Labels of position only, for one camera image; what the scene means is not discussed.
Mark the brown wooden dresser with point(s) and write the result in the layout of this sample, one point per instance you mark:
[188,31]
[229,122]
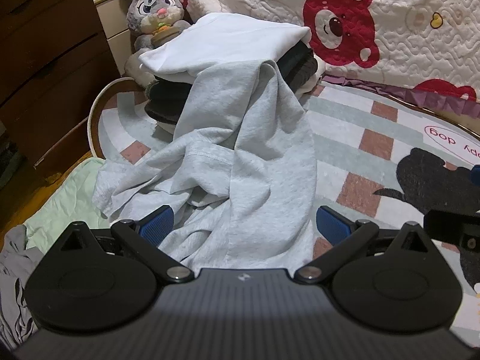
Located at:
[45,63]

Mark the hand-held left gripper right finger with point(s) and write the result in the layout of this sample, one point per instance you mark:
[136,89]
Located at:
[332,225]

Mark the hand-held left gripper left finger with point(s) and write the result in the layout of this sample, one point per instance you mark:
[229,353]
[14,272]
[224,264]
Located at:
[157,225]

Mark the black folded garment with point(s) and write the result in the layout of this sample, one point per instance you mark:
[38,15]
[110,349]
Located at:
[296,55]

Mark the cream nightstand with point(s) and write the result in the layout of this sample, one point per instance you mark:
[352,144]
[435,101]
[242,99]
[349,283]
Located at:
[116,26]

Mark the grey crumpled garment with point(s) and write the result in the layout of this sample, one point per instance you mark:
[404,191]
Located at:
[15,270]

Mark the light grey sweatshirt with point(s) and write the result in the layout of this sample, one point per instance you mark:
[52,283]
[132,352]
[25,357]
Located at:
[262,157]

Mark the dark grey folded garment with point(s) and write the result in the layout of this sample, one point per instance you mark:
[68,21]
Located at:
[161,108]

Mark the white folded garment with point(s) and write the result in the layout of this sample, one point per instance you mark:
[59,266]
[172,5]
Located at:
[225,45]

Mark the bear print quilted bedspread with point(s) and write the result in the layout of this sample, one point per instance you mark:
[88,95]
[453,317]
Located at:
[412,45]

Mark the light green cloth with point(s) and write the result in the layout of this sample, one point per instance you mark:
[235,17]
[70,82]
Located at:
[56,210]

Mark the grey rabbit plush toy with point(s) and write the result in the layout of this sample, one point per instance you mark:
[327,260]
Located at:
[153,11]

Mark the checkered dog print rug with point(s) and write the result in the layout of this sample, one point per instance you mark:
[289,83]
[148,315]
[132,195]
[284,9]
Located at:
[337,120]

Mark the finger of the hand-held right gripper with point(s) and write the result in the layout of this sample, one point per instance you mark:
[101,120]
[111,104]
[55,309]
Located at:
[474,178]
[450,227]

